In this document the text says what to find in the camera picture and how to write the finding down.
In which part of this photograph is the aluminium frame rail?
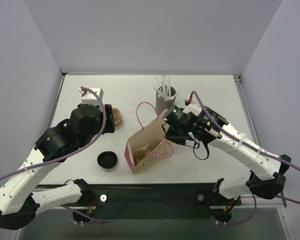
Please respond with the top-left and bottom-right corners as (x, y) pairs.
(233, 74), (287, 207)

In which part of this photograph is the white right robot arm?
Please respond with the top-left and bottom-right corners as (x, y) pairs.
(163, 105), (289, 204)

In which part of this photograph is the beige pink paper bag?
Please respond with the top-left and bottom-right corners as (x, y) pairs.
(124, 101), (174, 175)

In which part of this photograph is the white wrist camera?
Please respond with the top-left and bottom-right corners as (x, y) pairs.
(183, 95), (202, 116)
(78, 86), (104, 107)

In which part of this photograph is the brown cardboard cup carrier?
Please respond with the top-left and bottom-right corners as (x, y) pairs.
(112, 108), (123, 127)
(132, 140), (161, 165)

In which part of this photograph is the grey cylindrical holder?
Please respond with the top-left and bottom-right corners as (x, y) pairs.
(155, 87), (178, 115)

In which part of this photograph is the black cup lid stack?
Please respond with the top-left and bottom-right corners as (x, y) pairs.
(97, 151), (118, 169)

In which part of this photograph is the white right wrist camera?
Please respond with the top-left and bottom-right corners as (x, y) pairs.
(183, 95), (202, 116)

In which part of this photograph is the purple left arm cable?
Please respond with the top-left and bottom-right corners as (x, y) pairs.
(0, 87), (108, 225)

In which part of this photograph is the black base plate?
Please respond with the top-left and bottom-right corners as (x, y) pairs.
(90, 183), (241, 220)

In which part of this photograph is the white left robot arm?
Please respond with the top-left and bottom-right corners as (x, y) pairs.
(0, 103), (115, 230)

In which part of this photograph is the white stirrer sticks bundle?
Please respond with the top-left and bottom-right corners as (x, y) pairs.
(153, 75), (180, 102)

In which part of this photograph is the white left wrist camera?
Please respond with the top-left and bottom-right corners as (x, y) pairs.
(78, 86), (104, 107)

